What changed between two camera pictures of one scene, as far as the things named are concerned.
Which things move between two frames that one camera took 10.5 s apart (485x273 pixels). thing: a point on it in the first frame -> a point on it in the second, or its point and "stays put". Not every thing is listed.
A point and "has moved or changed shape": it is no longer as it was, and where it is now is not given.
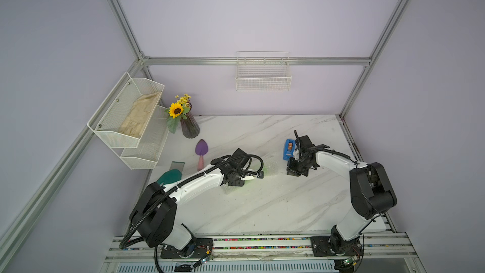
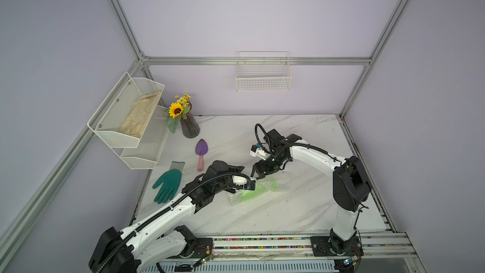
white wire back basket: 259,71 stays put
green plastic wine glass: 266,173 has moved or changed shape
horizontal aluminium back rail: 258,60 stays put
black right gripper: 292,170 -> 257,167
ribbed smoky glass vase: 189,126 stays put
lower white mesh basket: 151,144 stays put
